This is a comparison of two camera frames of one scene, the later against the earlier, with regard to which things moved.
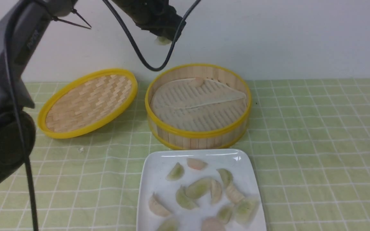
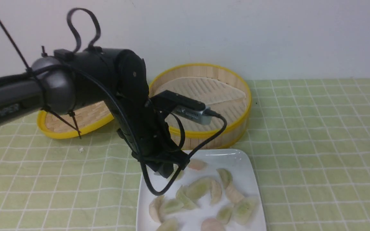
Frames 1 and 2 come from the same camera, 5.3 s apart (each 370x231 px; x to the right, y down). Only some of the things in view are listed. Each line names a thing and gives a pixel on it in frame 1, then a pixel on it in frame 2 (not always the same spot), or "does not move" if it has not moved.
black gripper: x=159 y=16 -> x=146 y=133
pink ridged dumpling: x=235 y=196 does not move
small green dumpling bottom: x=224 y=214 does not move
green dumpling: x=198 y=189 does not move
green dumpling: x=162 y=40 -> x=170 y=207
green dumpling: x=184 y=201 does not move
